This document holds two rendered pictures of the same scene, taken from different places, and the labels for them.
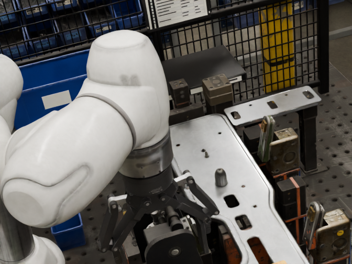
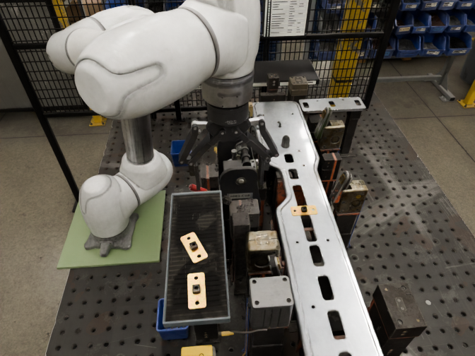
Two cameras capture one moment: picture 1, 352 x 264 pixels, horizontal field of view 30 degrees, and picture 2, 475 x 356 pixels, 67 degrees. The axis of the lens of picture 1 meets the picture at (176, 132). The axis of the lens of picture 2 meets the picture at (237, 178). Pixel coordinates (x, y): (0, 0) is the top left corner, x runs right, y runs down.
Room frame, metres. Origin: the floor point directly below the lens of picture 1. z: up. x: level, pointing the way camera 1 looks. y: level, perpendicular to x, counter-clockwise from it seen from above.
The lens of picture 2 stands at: (0.23, -0.02, 1.88)
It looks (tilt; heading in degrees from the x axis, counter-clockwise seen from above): 44 degrees down; 6
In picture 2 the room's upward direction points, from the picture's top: straight up
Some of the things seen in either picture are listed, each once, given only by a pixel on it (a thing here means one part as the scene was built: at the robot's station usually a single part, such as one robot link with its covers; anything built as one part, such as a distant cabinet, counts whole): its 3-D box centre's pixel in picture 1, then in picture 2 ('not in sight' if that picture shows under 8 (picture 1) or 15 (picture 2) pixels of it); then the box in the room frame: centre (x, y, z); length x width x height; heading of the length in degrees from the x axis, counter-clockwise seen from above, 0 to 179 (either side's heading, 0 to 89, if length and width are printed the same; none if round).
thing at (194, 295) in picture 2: not in sight; (196, 289); (0.61, 0.11, 1.17); 0.08 x 0.04 x 0.01; 13
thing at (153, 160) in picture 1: (142, 147); (227, 82); (0.78, 0.05, 1.58); 0.09 x 0.09 x 0.06
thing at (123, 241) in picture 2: not in sight; (109, 231); (1.06, 0.58, 0.74); 0.22 x 0.18 x 0.06; 6
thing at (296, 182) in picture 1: (293, 222); (325, 183); (1.31, -0.28, 0.84); 0.11 x 0.08 x 0.29; 100
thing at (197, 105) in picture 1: (190, 145); (271, 119); (1.73, -0.04, 0.85); 0.12 x 0.03 x 0.30; 100
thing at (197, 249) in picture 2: not in sight; (194, 246); (0.73, 0.14, 1.17); 0.08 x 0.04 x 0.01; 35
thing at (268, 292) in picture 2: not in sight; (266, 328); (0.66, -0.05, 0.90); 0.13 x 0.10 x 0.41; 100
